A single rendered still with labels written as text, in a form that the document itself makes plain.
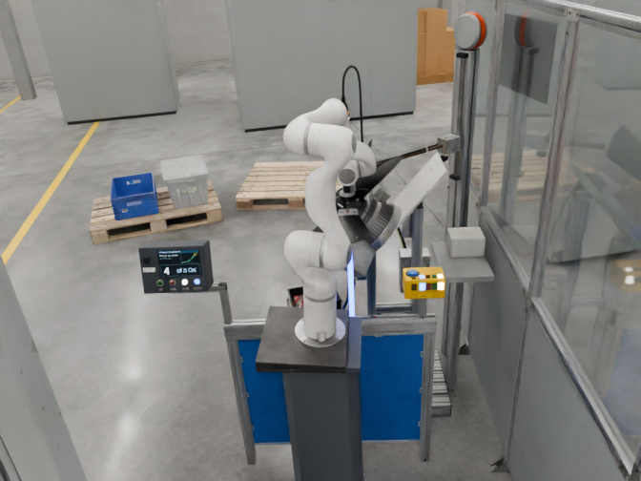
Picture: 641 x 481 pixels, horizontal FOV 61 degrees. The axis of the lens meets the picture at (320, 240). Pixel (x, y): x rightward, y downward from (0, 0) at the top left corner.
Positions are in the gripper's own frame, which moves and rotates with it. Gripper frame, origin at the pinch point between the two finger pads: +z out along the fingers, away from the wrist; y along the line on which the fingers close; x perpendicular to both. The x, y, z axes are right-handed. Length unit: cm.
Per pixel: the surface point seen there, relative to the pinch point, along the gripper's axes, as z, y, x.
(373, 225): -0.4, 11.3, -37.1
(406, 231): 18, 29, -50
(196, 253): -40, -60, -26
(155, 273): -42, -78, -33
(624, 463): -123, 70, -48
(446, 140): 30, 49, -9
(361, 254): -7.2, 5.1, -48.1
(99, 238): 209, -226, -145
